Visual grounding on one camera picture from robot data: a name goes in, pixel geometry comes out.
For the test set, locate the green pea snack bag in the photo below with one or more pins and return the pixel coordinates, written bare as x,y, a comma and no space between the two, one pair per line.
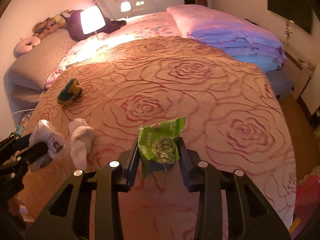
157,144

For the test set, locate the grey bed base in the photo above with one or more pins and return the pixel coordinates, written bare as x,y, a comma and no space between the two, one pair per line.
281,84

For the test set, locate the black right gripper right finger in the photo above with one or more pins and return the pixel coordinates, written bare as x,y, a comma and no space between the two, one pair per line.
249,214

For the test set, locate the white low cabinet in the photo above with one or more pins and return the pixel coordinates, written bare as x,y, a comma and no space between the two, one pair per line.
299,72

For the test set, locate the red plastic mesh basket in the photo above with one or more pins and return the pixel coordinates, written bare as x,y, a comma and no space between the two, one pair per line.
307,198

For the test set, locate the glowing white table lamp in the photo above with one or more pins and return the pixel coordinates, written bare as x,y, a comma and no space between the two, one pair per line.
92,20

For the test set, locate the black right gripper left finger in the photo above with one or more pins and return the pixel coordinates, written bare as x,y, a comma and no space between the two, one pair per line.
67,214

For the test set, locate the wall mounted black television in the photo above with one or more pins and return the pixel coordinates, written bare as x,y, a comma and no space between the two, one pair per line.
297,11

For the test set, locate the white tissue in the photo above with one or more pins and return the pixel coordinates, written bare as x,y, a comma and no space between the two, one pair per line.
82,136

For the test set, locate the pink neck pillow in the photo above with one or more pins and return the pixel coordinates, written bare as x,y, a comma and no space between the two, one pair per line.
26,44

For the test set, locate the folded purple pink quilt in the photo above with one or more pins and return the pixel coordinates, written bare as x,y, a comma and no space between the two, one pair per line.
237,37

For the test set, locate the orange plush toy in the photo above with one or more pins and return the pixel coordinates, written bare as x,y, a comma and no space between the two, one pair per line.
51,24

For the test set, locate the beige bed pillow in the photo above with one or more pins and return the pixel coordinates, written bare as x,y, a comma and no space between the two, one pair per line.
32,69

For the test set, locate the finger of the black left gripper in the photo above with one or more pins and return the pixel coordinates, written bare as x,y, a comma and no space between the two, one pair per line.
14,143
33,153

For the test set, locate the flower stem decoration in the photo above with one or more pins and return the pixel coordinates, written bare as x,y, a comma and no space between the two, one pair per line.
288,31

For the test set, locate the dark maroon plush toy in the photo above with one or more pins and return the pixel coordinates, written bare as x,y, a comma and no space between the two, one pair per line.
75,30

